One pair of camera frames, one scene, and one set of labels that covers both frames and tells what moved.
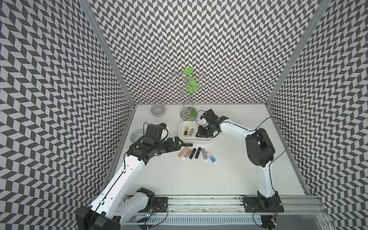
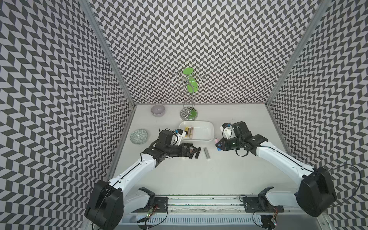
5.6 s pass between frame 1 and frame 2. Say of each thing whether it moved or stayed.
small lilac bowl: stayed
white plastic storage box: stayed
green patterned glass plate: stayed
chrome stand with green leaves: stayed
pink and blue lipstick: moved
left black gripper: moved
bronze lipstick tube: stayed
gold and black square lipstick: stayed
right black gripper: moved
